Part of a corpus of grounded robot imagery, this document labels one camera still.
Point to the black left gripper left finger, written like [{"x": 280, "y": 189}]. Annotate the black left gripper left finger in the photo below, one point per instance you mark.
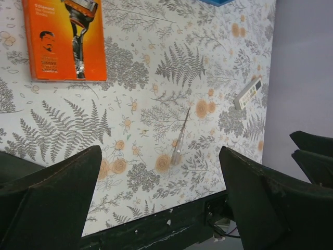
[{"x": 46, "y": 207}]

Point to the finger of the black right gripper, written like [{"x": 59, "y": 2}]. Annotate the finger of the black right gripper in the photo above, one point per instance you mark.
[
  {"x": 317, "y": 167},
  {"x": 313, "y": 143}
]

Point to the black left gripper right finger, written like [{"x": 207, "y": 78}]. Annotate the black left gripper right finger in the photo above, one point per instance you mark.
[{"x": 273, "y": 210}]

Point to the clear handle screwdriver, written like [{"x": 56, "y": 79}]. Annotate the clear handle screwdriver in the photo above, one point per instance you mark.
[{"x": 175, "y": 159}]

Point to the floral table mat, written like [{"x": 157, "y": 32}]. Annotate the floral table mat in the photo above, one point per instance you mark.
[{"x": 162, "y": 58}]

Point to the blue shelf unit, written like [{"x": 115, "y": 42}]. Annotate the blue shelf unit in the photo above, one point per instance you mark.
[{"x": 216, "y": 3}]

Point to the orange razor box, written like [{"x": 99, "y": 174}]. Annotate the orange razor box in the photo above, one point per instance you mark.
[{"x": 65, "y": 40}]

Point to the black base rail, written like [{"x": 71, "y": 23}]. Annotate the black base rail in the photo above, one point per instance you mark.
[{"x": 175, "y": 228}]

